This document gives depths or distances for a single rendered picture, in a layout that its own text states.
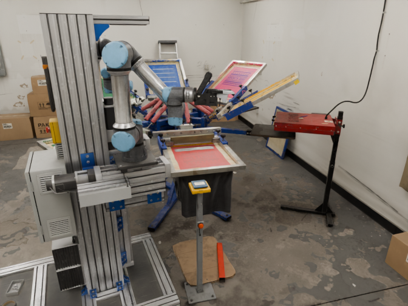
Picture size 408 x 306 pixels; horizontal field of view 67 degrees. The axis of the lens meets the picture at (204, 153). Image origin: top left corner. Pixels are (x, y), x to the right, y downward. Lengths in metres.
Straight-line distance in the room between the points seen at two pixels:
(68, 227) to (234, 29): 5.85
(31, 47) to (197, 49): 3.21
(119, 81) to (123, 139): 0.29
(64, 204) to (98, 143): 0.42
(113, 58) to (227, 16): 5.71
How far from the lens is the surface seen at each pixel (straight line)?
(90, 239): 2.23
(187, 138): 2.82
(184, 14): 6.89
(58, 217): 2.07
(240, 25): 7.21
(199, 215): 2.26
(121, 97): 1.58
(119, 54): 1.53
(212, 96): 1.53
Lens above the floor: 1.95
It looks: 22 degrees down
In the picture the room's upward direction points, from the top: straight up
